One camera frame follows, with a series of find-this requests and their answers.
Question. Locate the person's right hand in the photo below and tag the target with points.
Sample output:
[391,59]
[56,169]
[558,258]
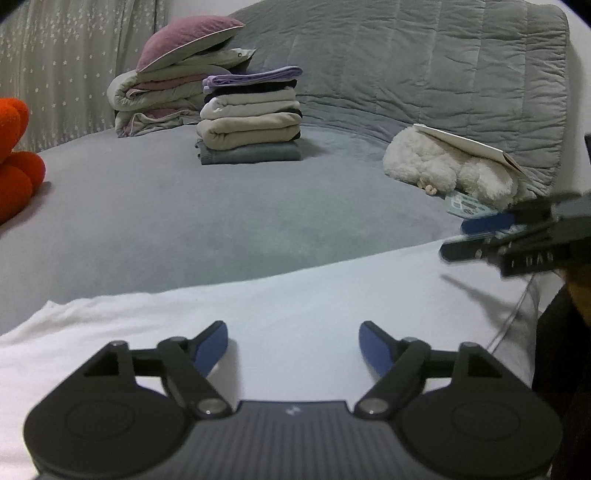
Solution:
[581,293]

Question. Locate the teal printed tag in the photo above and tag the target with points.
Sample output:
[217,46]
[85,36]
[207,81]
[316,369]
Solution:
[466,205]

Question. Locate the grey bed sheet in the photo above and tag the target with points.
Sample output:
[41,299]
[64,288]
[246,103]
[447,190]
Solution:
[184,221]

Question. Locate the purple pillow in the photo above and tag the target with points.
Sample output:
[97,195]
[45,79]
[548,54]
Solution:
[184,41]

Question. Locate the white paper booklet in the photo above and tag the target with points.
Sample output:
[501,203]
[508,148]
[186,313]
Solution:
[471,147]

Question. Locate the white garment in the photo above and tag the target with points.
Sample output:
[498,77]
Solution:
[277,300]

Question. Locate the stack of folded clothes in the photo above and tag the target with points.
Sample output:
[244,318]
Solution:
[249,129]

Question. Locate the grey star-print curtain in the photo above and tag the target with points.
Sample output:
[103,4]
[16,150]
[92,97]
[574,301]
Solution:
[69,69]

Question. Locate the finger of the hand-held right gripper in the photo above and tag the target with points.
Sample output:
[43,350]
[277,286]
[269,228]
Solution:
[489,225]
[466,251]

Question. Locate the grey quilted blanket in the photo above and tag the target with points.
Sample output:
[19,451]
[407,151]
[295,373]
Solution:
[415,69]

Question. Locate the white plush toy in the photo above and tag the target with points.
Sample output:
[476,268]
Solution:
[425,161]

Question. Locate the orange pumpkin plush pillow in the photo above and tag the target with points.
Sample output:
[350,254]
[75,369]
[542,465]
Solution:
[14,175]

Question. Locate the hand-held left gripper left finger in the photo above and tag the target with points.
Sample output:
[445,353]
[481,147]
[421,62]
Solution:
[213,344]

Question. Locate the folded cream and pink quilt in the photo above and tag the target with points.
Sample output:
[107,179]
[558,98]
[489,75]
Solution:
[147,92]

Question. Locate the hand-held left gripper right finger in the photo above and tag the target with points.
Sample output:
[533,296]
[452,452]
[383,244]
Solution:
[371,346]

